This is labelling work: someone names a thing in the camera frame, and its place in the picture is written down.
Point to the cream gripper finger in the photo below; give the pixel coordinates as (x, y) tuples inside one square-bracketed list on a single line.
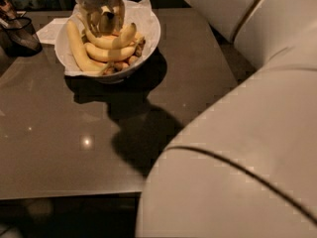
[(119, 10), (91, 16)]

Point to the dark mesh basket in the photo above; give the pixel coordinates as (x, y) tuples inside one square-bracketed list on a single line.
[(21, 37)]

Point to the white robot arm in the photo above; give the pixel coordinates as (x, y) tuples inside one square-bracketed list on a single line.
[(246, 167)]

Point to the long banana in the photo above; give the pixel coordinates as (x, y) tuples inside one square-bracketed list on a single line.
[(84, 62)]

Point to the white paper sheet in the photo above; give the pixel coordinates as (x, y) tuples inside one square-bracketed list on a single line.
[(48, 33)]

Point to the lower middle banana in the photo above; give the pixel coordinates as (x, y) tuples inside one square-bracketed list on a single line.
[(109, 55)]

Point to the bottom bruised banana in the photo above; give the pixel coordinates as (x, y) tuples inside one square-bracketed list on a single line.
[(118, 66)]

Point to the upper middle banana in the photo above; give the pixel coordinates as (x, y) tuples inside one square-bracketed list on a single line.
[(124, 39)]

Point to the white bowl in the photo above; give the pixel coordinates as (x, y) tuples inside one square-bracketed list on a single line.
[(145, 50)]

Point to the white paper bowl liner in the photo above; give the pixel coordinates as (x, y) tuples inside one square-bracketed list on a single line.
[(142, 14)]

